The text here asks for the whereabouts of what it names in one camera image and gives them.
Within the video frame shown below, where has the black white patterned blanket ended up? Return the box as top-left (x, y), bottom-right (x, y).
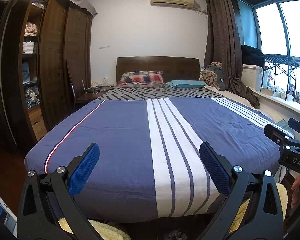
top-left (97, 87), bottom-right (224, 101)

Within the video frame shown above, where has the person right hand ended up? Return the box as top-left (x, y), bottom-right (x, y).
top-left (290, 175), bottom-right (300, 208)

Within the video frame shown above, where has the dark wooden chair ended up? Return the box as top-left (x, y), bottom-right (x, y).
top-left (66, 60), bottom-right (110, 112)

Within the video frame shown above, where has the blue white striped bed cover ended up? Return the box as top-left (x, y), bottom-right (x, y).
top-left (24, 98), bottom-right (287, 223)

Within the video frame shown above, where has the white storage box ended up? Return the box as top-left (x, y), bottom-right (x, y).
top-left (241, 64), bottom-right (263, 90)

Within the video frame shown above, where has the yellow fluffy rug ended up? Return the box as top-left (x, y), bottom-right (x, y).
top-left (58, 183), bottom-right (289, 239)

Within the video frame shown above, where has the brown curtain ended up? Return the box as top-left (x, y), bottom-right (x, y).
top-left (204, 0), bottom-right (260, 108)

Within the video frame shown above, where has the patterned brown bag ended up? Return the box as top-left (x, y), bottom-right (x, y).
top-left (199, 62), bottom-right (226, 90)

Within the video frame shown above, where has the plaid red blue pillow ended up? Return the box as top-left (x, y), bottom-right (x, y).
top-left (117, 71), bottom-right (165, 88)

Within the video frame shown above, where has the black metal rack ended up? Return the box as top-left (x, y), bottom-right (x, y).
top-left (261, 54), bottom-right (300, 101)

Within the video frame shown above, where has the teal folded pillow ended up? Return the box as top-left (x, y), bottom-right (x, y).
top-left (166, 80), bottom-right (206, 88)

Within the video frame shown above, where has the dark wooden headboard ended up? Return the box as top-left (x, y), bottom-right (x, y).
top-left (116, 56), bottom-right (200, 83)

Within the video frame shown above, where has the dark wooden wardrobe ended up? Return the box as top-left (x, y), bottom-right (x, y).
top-left (0, 0), bottom-right (96, 152)

